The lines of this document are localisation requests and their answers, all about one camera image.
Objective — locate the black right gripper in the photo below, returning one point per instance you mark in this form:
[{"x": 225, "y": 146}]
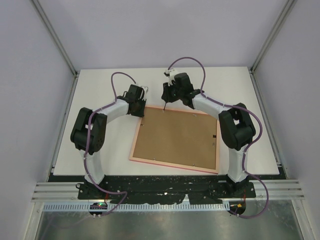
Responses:
[{"x": 165, "y": 96}]

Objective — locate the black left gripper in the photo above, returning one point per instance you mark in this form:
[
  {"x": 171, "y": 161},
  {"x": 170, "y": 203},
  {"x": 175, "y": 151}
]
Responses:
[{"x": 141, "y": 113}]

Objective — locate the pink picture frame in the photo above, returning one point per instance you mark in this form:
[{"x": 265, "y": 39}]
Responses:
[{"x": 177, "y": 138}]

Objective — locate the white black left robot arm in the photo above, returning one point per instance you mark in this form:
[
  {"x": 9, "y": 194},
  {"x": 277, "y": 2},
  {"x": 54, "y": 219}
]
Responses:
[{"x": 89, "y": 132}]

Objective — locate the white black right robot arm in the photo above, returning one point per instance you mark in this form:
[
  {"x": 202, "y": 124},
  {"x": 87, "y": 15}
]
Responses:
[{"x": 236, "y": 127}]

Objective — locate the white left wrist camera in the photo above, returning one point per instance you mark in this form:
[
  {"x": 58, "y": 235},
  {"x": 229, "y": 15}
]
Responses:
[{"x": 145, "y": 90}]

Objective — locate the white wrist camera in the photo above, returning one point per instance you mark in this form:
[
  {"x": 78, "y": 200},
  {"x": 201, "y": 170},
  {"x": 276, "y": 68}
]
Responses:
[
  {"x": 170, "y": 74},
  {"x": 145, "y": 90}
]

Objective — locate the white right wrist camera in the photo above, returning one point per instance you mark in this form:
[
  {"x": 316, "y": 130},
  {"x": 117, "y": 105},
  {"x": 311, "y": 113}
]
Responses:
[{"x": 170, "y": 74}]

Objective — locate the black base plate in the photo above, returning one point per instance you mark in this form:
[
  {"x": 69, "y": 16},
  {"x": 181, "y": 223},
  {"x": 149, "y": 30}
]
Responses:
[{"x": 165, "y": 190}]

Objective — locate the white slotted cable duct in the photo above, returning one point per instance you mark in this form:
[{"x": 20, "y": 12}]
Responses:
[{"x": 100, "y": 207}]

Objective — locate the left aluminium corner post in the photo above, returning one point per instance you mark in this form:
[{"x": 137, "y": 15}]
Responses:
[{"x": 54, "y": 36}]

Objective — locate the aluminium corner post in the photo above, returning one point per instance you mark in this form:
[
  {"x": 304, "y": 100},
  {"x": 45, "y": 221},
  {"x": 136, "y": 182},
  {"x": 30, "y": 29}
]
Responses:
[
  {"x": 54, "y": 36},
  {"x": 276, "y": 28}
]

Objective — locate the aluminium front rail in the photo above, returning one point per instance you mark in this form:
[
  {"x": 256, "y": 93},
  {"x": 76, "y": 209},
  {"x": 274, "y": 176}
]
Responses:
[{"x": 285, "y": 189}]

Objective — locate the right aluminium corner post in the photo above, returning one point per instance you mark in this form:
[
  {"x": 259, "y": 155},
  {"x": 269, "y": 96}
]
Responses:
[{"x": 276, "y": 28}]

